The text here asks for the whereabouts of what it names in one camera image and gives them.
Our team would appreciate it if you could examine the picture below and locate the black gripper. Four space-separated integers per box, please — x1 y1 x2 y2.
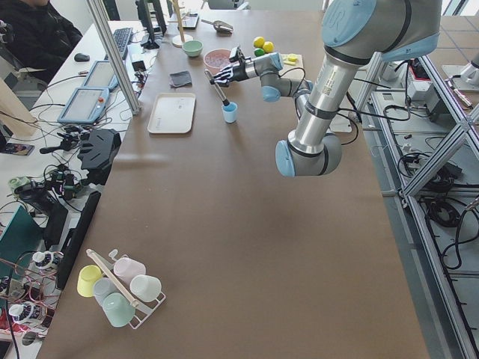
210 46 257 87

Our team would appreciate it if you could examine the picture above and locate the steel muddler black tip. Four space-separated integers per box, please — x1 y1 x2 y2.
204 69 230 106

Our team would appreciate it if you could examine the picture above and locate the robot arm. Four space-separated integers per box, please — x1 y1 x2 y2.
210 1 442 177

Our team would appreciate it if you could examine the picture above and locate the light blue plastic cup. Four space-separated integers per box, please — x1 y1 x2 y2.
222 102 238 123

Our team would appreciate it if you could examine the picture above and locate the steel ice scoop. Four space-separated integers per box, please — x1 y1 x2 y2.
201 19 234 34

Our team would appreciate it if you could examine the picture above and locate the wooden cup tree stand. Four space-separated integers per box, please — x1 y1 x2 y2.
169 0 193 48

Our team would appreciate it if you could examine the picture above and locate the pink plastic cup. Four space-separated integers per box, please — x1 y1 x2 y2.
113 257 146 286

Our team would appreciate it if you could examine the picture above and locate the white plastic cup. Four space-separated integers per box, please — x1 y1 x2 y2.
129 274 162 302

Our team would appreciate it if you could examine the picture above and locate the yellow plastic cup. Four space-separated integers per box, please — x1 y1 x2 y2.
76 265 103 298

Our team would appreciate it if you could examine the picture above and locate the grey plastic cup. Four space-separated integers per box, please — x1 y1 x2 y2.
93 277 115 305

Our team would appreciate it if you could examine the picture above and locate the mint plastic cup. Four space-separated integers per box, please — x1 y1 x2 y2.
102 292 135 328

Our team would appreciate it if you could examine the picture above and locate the pink bowl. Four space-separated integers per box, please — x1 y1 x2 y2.
203 49 231 75

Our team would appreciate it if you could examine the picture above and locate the grey folded cloth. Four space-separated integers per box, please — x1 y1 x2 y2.
169 70 192 88

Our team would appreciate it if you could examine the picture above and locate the mint green bowl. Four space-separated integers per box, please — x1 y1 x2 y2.
182 40 203 58

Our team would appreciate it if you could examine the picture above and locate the green lime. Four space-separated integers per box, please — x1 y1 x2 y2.
254 48 265 57

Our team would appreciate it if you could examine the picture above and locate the whole yellow lemon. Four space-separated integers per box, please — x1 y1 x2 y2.
262 41 275 53

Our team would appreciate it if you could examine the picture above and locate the cream rabbit tray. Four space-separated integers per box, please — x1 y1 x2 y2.
147 93 196 135

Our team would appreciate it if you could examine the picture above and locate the wooden cutting board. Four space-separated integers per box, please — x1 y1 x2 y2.
279 53 305 80

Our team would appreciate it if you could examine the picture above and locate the black keyboard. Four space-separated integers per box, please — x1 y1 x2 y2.
113 27 133 60

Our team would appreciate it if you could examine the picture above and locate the upper teach pendant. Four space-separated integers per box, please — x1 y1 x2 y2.
83 61 118 90

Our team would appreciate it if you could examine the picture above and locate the teach pendant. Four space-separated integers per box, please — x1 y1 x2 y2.
57 87 110 124
83 61 118 90

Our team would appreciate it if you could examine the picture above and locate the lower teach pendant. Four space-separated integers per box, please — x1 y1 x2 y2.
57 87 110 124

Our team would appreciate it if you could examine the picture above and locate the black computer mouse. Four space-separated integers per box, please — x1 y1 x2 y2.
74 53 90 63

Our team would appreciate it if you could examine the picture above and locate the brown table mat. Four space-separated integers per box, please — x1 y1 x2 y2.
35 9 431 359

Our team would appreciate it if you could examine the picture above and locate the seated person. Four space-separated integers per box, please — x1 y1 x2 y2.
1 1 82 83

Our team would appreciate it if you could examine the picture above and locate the black plastic bar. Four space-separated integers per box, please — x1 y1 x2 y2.
55 191 101 291

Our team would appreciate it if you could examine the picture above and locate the clear tea bottle white cap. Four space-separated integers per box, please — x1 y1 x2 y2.
32 251 61 271

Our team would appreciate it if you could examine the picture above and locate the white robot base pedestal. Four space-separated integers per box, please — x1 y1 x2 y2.
329 109 353 133

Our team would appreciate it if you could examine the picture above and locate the aluminium frame post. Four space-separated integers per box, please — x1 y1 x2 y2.
86 0 141 115

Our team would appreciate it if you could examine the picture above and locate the aluminium frame enclosure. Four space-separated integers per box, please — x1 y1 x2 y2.
367 56 478 358

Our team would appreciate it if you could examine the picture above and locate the white wire cup rack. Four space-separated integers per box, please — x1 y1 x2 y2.
86 249 166 330

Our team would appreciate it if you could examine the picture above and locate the copper wire bottle rack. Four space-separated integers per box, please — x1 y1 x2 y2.
1 254 59 334

